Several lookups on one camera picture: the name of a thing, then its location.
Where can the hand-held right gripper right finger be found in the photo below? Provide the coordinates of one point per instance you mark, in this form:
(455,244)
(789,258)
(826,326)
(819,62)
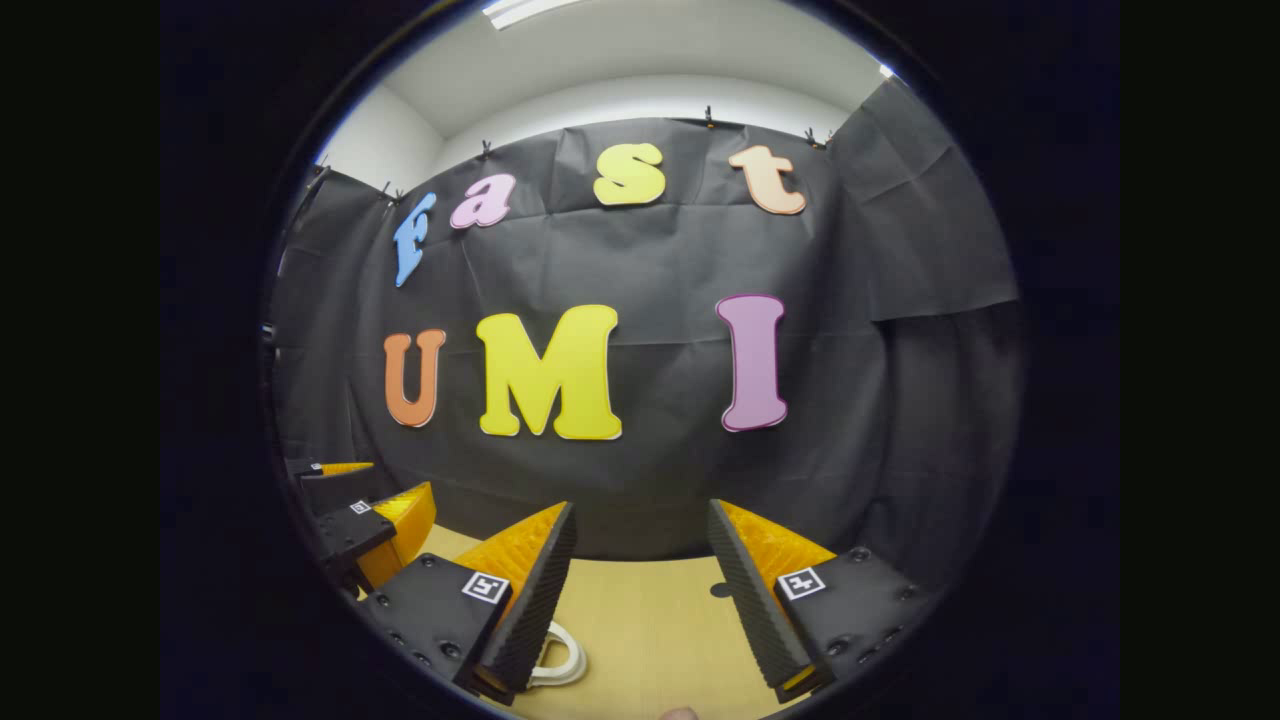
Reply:
(755,610)

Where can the white ceiling light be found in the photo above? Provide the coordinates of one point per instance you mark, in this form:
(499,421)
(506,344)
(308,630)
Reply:
(525,10)

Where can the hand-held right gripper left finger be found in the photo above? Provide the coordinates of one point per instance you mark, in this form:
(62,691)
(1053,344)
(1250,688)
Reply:
(530,620)

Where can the black backdrop cloth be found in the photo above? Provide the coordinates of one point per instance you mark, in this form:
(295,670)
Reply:
(660,480)

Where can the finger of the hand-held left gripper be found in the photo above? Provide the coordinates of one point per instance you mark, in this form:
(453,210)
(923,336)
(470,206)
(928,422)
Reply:
(340,488)
(345,530)

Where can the white suitcase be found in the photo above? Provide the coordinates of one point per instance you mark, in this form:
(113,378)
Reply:
(578,660)

